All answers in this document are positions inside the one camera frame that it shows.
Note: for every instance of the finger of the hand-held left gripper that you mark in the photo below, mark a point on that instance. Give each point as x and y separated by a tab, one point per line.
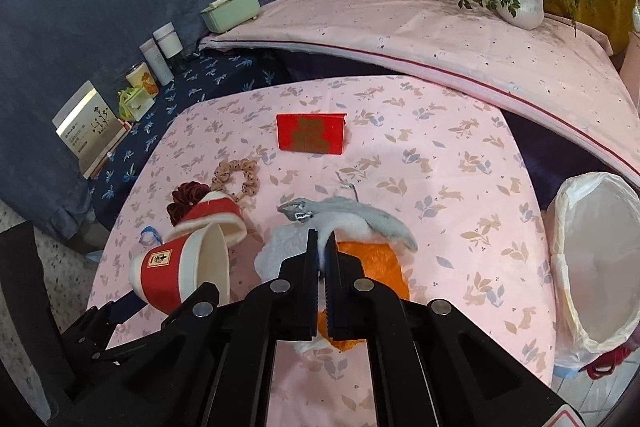
107	337

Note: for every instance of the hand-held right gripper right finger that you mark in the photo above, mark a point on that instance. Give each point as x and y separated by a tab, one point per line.
345	302

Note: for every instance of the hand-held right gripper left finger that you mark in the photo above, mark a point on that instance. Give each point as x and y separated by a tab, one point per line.
305	299

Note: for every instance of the red and white paper cup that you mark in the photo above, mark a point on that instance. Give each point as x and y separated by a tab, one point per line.
160	267
215	207

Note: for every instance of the dark red velvet scrunchie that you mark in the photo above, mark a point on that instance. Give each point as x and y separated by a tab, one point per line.
180	203

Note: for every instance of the red envelope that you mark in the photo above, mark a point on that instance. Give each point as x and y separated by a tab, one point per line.
310	132

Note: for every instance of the bin with white bag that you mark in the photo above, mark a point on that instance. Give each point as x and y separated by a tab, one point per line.
565	287

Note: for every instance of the orange plush cloth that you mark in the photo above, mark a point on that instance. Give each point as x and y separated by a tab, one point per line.
375	267

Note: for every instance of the white fluffy cloth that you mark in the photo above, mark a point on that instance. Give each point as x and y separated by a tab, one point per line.
277	247

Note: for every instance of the small blue and white wrapper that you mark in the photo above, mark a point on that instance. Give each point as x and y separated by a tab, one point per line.
150	237

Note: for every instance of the pink floral tablecloth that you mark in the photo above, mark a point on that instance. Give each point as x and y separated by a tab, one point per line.
450	232

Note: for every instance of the beige dotted scrunchie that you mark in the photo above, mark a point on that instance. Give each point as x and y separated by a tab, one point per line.
218	171

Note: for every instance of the white printed book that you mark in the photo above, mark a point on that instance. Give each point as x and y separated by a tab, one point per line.
85	122

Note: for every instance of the green folded paper box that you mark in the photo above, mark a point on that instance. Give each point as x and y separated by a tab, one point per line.
131	104

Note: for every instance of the navy floral sheet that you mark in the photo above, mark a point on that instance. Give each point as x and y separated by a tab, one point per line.
200	82

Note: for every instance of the yellow printed tin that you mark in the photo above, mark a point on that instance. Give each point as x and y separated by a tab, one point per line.
142	82

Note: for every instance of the white capped jar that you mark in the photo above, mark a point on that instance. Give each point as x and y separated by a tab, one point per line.
167	43
155	62

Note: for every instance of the pink blanket with red stripe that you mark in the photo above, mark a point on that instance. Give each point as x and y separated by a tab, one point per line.
425	27

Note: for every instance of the pale green tissue box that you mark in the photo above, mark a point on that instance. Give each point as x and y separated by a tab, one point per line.
230	14

